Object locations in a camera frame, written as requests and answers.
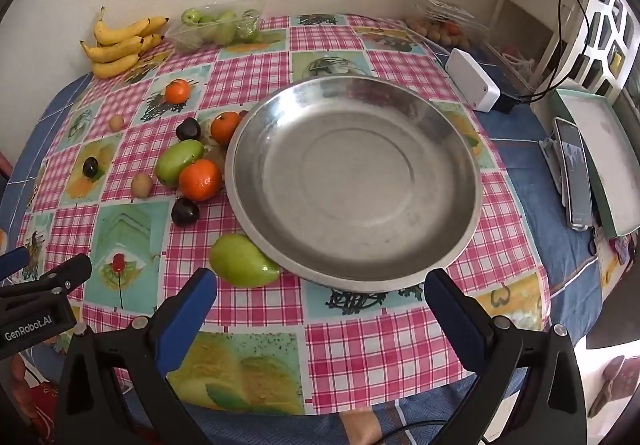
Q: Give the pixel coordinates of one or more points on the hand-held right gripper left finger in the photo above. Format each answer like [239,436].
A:
[192,305]

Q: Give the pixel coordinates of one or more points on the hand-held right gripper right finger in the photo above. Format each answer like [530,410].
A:
[450,310]

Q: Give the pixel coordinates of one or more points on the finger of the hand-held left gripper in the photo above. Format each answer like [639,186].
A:
[12,262]
[70,272]

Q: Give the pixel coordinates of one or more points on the large green jujube fruit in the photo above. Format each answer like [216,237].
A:
[242,260]
[179,161]

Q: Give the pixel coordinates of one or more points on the dark red cherry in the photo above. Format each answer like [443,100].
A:
[185,211]
[188,129]
[90,167]

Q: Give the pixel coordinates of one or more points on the round brown longan fruit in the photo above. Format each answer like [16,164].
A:
[116,122]
[141,186]

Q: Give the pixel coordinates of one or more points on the orange mandarin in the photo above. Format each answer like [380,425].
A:
[200,180]
[177,91]
[225,126]

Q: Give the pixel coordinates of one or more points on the round metal plate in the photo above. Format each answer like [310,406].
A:
[350,185]

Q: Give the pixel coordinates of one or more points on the red printed cloth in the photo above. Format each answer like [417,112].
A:
[35,400]

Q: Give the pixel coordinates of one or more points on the pink checkered tablecloth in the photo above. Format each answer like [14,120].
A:
[350,355]

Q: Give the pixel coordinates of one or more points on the white phone stand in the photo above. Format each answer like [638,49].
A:
[552,165]

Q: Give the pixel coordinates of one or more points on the brown slipper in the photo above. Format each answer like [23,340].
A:
[617,385]

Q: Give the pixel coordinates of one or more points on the smartphone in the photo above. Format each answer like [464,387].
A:
[575,175]

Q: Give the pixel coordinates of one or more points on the yellow banana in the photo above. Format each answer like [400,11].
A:
[152,41]
[115,51]
[130,29]
[117,66]

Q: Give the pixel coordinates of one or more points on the black power adapter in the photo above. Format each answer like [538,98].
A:
[507,104]

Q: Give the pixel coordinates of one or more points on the green shallow box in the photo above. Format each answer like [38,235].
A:
[612,165]

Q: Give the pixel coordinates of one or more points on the white plastic box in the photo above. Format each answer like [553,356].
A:
[470,77]

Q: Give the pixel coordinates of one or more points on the clear plastic jujube container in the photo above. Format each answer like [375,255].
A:
[180,37]

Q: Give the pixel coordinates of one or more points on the white plastic bag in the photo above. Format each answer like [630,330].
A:
[520,60]

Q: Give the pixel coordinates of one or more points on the pile of green jujubes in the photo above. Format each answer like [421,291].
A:
[225,27]

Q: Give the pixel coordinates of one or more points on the pile of brown longans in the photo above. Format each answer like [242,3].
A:
[430,31]

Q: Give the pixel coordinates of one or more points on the small red-orange fruit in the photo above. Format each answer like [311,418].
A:
[452,28]

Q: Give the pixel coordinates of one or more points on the clear plastic longan container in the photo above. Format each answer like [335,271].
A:
[440,7]

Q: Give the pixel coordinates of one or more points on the white lattice shelf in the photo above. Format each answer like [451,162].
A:
[607,20]

